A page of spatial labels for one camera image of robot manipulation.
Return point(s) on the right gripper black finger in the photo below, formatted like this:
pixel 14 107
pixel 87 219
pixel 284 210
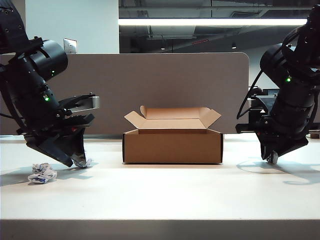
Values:
pixel 266 148
pixel 290 148

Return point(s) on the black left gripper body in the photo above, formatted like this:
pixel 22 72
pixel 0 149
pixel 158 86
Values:
pixel 72 122

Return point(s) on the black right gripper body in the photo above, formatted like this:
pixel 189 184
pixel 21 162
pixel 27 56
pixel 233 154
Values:
pixel 282 135

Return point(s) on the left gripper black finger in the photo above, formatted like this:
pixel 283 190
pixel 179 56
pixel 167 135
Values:
pixel 76 145
pixel 50 150

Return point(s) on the black-printed paper ball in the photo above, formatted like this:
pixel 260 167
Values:
pixel 274 158

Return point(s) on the round blue-printed paper ball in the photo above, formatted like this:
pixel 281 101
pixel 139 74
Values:
pixel 87 162

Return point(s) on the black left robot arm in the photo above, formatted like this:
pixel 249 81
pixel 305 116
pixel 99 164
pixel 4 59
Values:
pixel 25 82

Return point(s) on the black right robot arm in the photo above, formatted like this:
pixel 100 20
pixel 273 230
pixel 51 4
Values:
pixel 292 95

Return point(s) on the open brown cardboard box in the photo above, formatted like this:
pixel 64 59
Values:
pixel 172 150

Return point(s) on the wide grey desk partition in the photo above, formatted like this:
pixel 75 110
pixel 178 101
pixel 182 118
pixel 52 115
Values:
pixel 162 82

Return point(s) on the black pendant lamp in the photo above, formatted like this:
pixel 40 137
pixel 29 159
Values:
pixel 233 46

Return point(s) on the long white ceiling light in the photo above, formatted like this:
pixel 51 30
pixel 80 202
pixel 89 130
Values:
pixel 200 22

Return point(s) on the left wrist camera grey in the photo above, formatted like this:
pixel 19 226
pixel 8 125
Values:
pixel 95 102

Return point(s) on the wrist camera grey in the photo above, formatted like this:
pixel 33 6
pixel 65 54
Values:
pixel 255 107
pixel 95 102

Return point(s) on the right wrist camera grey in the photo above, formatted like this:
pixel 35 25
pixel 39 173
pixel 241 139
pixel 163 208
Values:
pixel 255 107

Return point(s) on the metal wall switch plate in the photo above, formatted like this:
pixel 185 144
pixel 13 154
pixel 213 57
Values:
pixel 71 46

